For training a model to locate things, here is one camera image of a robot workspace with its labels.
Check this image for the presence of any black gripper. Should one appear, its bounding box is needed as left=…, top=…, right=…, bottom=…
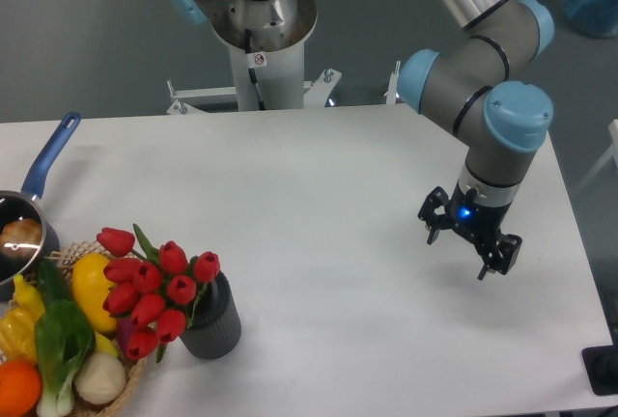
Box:
left=418, top=186, right=522, bottom=280

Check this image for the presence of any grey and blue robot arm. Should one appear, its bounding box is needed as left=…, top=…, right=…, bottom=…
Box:
left=169, top=0, right=554, bottom=274

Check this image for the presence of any dark grey ribbed vase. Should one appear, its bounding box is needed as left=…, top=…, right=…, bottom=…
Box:
left=181, top=272, right=241, bottom=360

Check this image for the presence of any black device at table edge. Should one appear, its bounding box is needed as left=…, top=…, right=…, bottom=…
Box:
left=581, top=346, right=617, bottom=396

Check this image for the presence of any red tulip bouquet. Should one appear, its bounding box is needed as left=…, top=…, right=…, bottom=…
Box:
left=97, top=225, right=221, bottom=361

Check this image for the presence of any purple eggplant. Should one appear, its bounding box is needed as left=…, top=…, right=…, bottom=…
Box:
left=116, top=317, right=136, bottom=355

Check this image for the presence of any yellow bell pepper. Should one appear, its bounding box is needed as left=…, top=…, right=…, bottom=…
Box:
left=71, top=253, right=117, bottom=336

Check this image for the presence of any white garlic bulb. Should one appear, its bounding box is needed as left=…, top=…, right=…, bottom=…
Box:
left=74, top=352, right=126, bottom=405

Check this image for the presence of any woven wicker basket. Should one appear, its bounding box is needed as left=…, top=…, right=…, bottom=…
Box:
left=1, top=241, right=146, bottom=416

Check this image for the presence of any green bok choy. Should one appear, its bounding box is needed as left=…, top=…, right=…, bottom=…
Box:
left=35, top=300, right=95, bottom=416

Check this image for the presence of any brown bread roll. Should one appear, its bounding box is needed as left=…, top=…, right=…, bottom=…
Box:
left=1, top=218, right=42, bottom=251

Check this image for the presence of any yellow corn cob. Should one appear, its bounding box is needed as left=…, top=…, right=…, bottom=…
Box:
left=1, top=307, right=38, bottom=364

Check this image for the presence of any orange fruit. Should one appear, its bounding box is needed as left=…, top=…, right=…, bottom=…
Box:
left=1, top=360, right=42, bottom=416

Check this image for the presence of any white frame at right edge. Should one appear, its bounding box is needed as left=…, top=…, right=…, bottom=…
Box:
left=575, top=119, right=618, bottom=196

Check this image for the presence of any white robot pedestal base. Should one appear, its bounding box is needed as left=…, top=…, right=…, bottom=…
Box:
left=166, top=0, right=402, bottom=116

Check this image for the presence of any blue handled steel saucepan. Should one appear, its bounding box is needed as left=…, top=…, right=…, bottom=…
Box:
left=1, top=112, right=81, bottom=302

